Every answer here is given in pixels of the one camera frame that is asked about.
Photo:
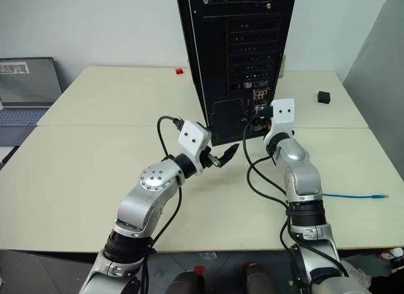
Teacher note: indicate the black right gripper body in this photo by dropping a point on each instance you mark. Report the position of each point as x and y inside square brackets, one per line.
[260, 125]

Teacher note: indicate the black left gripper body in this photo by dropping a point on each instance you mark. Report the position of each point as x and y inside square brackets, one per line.
[208, 156]

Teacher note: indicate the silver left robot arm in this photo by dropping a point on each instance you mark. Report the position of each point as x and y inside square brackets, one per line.
[142, 202]

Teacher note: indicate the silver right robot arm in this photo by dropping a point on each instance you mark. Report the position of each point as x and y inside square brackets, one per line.
[303, 177]

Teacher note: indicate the black computer tower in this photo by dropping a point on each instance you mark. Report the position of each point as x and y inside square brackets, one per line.
[233, 38]

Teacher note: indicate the small black cube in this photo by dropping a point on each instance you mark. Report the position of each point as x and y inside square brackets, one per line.
[324, 97]

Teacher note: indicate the small red block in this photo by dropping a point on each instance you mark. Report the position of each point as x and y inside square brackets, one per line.
[179, 71]

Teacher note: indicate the grey partition panel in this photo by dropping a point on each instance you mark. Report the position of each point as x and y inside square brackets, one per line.
[378, 101]

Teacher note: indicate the white and red shoe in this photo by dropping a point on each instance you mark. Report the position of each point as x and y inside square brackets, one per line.
[393, 253]

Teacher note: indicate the grey open laptop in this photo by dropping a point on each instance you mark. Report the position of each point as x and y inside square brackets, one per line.
[25, 85]

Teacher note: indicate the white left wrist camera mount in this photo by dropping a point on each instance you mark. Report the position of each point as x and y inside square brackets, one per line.
[193, 136]

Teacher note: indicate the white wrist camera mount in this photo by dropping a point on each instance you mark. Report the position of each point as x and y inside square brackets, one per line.
[193, 136]
[283, 112]

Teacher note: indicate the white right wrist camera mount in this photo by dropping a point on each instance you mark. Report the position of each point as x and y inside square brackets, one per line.
[283, 112]

